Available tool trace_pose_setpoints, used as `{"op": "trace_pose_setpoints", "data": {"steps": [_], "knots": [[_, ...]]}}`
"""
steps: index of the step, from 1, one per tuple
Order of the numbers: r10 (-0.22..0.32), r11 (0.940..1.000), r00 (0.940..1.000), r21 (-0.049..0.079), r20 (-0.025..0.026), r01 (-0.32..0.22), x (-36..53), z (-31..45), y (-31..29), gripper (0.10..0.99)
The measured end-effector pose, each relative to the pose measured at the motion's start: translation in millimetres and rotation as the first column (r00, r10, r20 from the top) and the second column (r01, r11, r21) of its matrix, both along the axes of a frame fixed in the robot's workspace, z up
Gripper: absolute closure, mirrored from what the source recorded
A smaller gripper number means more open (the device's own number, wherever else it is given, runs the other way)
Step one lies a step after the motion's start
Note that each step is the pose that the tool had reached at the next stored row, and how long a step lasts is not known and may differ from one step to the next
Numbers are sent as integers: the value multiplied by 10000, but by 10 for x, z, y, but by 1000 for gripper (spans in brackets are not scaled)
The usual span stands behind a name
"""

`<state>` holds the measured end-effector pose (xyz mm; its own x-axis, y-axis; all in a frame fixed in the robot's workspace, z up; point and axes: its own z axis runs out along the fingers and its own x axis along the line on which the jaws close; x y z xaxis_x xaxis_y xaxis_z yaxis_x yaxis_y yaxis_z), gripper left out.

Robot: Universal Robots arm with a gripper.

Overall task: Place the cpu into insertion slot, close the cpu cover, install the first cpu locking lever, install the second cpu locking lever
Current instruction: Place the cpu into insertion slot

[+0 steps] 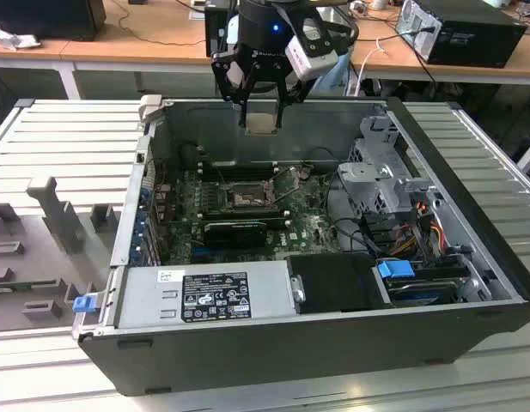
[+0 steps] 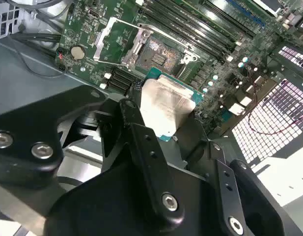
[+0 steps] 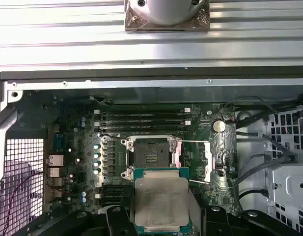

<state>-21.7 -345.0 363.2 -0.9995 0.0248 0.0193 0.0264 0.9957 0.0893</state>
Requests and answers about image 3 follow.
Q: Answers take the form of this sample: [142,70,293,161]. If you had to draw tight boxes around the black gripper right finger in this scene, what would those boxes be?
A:
[190,190,298,236]

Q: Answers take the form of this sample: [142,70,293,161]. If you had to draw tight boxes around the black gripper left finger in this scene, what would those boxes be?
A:
[20,189,135,236]

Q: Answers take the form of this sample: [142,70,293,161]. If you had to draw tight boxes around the silver top CPU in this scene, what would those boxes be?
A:
[132,167,192,234]

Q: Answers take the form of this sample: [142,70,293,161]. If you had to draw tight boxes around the black RAM slot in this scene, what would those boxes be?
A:
[101,190,132,196]
[94,126,185,134]
[94,115,185,121]
[94,193,125,201]
[94,109,192,116]
[101,184,134,191]
[94,120,192,127]
[101,201,123,208]

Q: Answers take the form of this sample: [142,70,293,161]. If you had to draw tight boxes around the silver metal drive cage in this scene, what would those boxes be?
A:
[236,105,303,236]

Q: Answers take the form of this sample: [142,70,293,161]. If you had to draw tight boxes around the silver coin battery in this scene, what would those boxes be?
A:
[212,119,226,133]

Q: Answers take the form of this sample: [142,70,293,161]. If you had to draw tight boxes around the blue port connector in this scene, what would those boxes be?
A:
[53,134,67,154]

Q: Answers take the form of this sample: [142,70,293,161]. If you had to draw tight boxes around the green motherboard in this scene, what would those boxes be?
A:
[44,102,238,222]

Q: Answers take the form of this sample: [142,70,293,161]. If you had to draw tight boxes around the black open PC case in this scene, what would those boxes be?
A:
[0,65,303,236]

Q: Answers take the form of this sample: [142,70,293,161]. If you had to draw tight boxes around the thick black cable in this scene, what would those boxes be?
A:
[233,153,272,205]
[236,131,298,163]

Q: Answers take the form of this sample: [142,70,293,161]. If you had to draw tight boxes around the red black twisted wire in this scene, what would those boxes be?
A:
[2,171,58,234]

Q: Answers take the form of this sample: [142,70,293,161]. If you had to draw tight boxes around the thin black wire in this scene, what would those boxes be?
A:
[220,95,303,116]

